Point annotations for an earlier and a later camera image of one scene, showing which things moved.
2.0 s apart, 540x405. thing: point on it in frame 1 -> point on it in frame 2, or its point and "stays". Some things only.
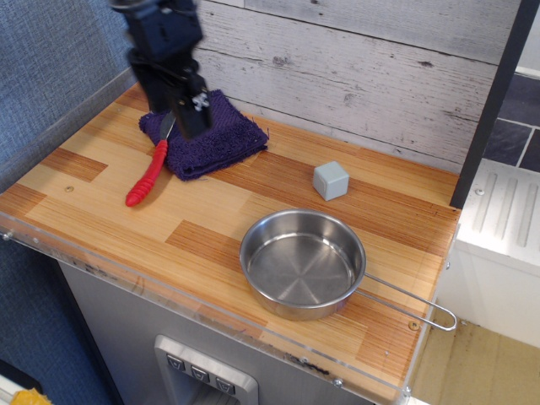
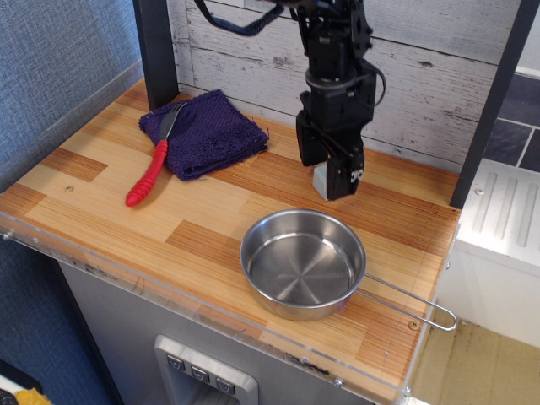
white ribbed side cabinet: x=493 y=277 stays
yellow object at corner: x=31 y=396 stays
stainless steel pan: x=307 y=264 stays
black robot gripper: x=166 y=35 -> x=330 y=121
